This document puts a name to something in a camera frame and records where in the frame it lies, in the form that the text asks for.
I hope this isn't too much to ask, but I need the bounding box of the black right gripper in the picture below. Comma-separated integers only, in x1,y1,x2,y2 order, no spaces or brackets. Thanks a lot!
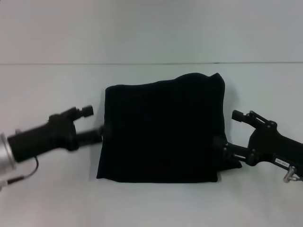
212,109,303,177

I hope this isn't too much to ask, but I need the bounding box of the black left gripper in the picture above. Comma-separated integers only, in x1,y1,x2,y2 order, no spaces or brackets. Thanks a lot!
7,105,113,163

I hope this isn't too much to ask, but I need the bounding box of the black shirt with FREE print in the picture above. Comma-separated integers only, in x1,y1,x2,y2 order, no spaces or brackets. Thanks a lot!
96,72,243,184

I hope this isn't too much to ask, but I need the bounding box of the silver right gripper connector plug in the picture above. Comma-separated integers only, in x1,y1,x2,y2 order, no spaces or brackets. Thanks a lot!
283,166,298,183

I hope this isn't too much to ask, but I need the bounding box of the thin left arm cable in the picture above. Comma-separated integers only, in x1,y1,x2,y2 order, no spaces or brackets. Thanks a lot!
7,157,40,184

